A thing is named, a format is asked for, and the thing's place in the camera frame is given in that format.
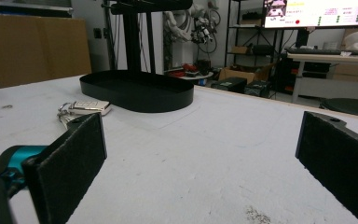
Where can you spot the black keyboard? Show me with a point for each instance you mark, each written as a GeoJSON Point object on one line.
{"type": "Point", "coordinates": [312, 51]}

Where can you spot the black round stool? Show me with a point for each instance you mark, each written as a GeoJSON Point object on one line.
{"type": "Point", "coordinates": [351, 107]}

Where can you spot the white desk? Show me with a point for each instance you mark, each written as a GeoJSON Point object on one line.
{"type": "Point", "coordinates": [332, 59]}

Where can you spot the brown cardboard board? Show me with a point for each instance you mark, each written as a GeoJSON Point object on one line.
{"type": "Point", "coordinates": [34, 49]}

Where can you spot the black box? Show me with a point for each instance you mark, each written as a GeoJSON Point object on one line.
{"type": "Point", "coordinates": [230, 84]}

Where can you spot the black metal shelf rack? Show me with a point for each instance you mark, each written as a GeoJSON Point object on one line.
{"type": "Point", "coordinates": [236, 40]}

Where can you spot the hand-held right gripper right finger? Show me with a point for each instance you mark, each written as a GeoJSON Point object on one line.
{"type": "Point", "coordinates": [338, 158]}

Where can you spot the large monitor screen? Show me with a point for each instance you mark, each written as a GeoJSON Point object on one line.
{"type": "Point", "coordinates": [313, 12]}

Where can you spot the black two-tier tray stand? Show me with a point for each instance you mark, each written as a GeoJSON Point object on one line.
{"type": "Point", "coordinates": [136, 90]}

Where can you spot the small round white table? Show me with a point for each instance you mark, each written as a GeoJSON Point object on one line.
{"type": "Point", "coordinates": [199, 76]}

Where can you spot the black metal stand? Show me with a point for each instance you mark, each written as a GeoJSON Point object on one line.
{"type": "Point", "coordinates": [110, 40]}

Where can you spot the open cardboard box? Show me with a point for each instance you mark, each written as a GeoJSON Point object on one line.
{"type": "Point", "coordinates": [234, 74]}

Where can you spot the silver car key fob with keys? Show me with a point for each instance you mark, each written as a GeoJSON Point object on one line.
{"type": "Point", "coordinates": [88, 107]}

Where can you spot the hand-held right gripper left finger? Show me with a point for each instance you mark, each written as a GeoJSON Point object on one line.
{"type": "Point", "coordinates": [65, 165]}

